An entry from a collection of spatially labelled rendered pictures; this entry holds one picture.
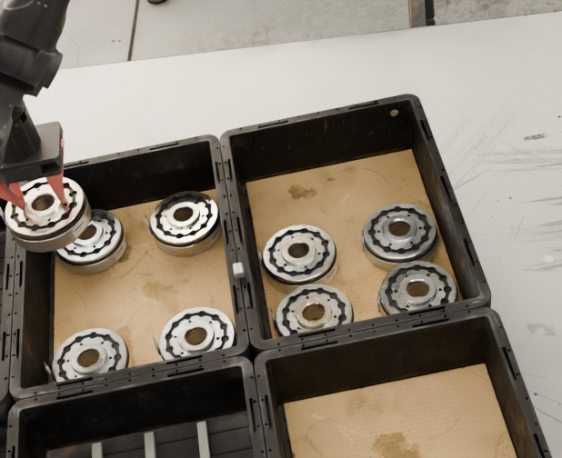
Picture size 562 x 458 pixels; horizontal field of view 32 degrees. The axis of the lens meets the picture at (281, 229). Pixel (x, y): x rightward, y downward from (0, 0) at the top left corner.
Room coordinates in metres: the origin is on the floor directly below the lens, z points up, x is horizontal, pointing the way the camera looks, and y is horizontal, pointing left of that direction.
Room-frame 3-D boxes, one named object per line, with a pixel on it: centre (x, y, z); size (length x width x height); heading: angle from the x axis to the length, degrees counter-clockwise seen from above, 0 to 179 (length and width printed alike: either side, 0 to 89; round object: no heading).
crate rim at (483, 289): (0.88, -0.09, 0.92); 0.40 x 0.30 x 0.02; 179
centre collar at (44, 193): (0.88, 0.28, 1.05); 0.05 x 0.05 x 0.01
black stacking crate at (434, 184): (0.88, -0.09, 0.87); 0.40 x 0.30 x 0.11; 179
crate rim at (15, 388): (0.88, 0.21, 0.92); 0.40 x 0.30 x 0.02; 179
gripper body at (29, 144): (0.89, 0.28, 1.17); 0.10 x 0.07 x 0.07; 88
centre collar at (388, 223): (0.88, -0.16, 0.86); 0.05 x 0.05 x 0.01
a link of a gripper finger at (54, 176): (0.89, 0.27, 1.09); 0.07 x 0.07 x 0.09; 88
